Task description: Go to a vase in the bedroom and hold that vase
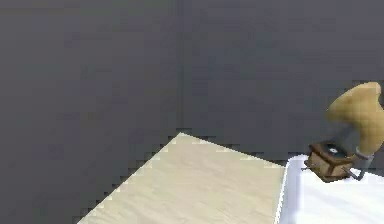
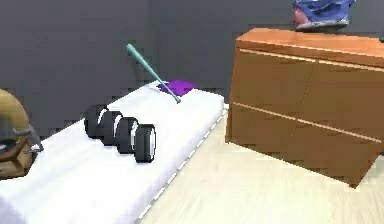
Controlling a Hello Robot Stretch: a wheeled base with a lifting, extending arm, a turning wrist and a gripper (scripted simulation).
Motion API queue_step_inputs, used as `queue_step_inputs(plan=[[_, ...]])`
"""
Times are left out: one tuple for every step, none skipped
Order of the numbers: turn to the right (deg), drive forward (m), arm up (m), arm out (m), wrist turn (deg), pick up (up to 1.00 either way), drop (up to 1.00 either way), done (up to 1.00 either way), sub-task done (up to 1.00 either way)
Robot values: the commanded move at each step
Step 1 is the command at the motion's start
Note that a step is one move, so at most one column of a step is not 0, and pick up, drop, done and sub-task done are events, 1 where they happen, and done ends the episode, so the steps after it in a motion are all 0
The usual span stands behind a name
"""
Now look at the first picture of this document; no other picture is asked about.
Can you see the brown gramophone with tan horn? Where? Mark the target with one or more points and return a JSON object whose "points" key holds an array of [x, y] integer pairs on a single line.
{"points": [[361, 110]]}

